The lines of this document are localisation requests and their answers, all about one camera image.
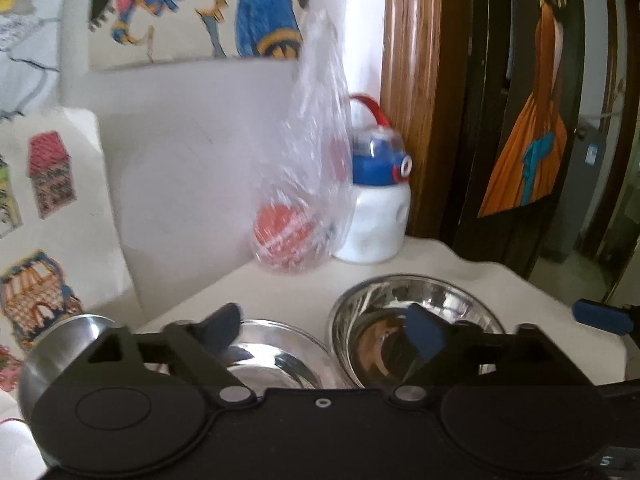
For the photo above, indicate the deep stainless steel bowl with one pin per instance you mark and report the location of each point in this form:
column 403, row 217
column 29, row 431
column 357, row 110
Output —
column 52, row 352

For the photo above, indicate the girl with fan drawing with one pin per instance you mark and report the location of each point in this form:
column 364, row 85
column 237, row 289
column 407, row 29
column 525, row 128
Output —
column 30, row 55

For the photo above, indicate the steel plate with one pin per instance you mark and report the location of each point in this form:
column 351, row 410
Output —
column 273, row 355
column 365, row 329

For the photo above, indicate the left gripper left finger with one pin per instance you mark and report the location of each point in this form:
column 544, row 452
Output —
column 196, row 349

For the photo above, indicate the orange dress figure poster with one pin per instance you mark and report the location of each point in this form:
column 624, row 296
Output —
column 530, row 161

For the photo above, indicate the girl with teddy drawing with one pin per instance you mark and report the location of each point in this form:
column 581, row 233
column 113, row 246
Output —
column 127, row 33

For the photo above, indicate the red ball in bag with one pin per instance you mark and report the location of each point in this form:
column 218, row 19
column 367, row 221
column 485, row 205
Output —
column 281, row 236

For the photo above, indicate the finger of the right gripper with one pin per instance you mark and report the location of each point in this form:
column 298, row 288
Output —
column 612, row 320

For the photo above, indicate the white blue water bottle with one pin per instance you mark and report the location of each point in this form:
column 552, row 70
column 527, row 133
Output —
column 381, row 168

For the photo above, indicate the wooden door frame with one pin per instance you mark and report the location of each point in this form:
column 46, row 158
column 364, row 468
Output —
column 408, row 85

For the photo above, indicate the houses drawing paper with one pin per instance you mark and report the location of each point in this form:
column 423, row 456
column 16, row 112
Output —
column 60, row 251

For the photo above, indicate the white printed tablecloth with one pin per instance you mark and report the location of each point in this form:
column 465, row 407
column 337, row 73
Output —
column 306, row 300

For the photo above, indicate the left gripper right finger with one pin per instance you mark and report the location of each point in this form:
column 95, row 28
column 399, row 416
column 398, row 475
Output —
column 446, row 351

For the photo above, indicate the clear plastic bag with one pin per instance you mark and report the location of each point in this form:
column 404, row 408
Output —
column 309, row 162

